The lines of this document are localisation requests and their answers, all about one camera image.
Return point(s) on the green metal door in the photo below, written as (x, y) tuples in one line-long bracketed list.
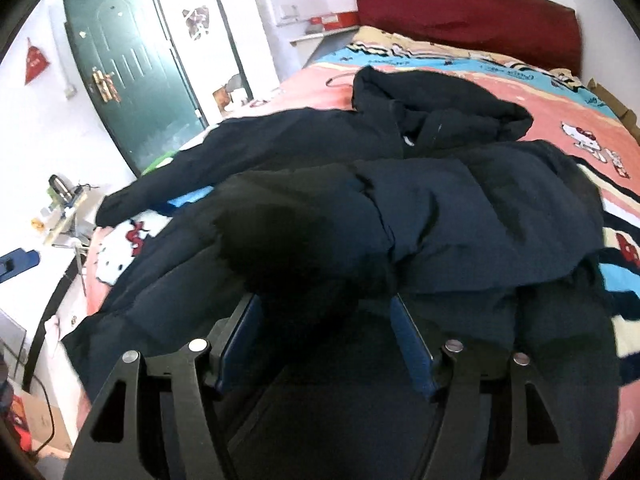
[(133, 78)]

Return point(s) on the white wall shelf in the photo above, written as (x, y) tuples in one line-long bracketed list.
[(310, 47)]

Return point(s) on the black puffer jacket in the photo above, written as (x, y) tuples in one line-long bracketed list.
[(425, 189)]

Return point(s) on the brown cardboard pieces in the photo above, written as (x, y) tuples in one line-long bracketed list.
[(624, 114)]

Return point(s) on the red box on shelf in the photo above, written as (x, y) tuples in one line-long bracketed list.
[(332, 21)]

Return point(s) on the dark red headboard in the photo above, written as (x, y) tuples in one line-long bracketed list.
[(539, 32)]

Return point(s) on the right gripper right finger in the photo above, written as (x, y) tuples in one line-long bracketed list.
[(495, 417)]

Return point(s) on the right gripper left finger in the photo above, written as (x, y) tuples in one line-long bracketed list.
[(155, 418)]

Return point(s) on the cluttered side table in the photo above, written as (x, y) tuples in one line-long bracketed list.
[(70, 218)]

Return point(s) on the green plastic stool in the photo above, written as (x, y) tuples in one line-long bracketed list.
[(160, 162)]

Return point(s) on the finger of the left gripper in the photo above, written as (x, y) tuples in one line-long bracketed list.
[(16, 262)]

